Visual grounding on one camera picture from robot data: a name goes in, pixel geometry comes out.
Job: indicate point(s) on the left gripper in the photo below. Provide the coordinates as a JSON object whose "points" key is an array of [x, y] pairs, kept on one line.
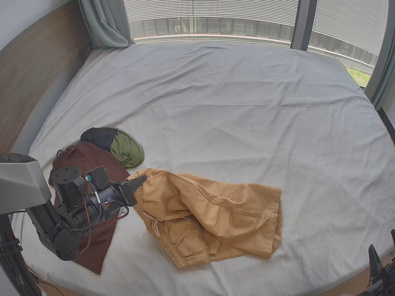
{"points": [[109, 197]]}

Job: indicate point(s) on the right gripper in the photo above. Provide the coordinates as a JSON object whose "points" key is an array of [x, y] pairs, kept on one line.
{"points": [[387, 277]]}

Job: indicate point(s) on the tan shorts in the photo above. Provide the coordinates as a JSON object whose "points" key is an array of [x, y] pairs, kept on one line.
{"points": [[216, 208]]}

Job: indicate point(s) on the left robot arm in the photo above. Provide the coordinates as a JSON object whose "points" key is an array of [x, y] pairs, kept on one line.
{"points": [[37, 214]]}

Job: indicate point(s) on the bed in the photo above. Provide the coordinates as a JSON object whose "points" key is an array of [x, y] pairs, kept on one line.
{"points": [[231, 103]]}

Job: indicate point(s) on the green garment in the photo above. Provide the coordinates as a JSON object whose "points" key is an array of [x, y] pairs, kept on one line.
{"points": [[129, 153]]}

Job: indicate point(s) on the brown shorts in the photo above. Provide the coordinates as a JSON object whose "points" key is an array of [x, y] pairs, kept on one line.
{"points": [[86, 156]]}

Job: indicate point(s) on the black garment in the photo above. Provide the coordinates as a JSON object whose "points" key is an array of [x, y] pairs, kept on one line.
{"points": [[97, 137]]}

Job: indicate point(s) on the grey-green curtain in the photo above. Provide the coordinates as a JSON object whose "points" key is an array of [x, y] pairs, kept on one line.
{"points": [[98, 17]]}

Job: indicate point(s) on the window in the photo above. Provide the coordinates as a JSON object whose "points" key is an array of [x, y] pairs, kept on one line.
{"points": [[216, 8]]}

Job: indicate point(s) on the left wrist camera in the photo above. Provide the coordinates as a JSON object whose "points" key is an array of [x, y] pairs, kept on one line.
{"points": [[98, 175]]}

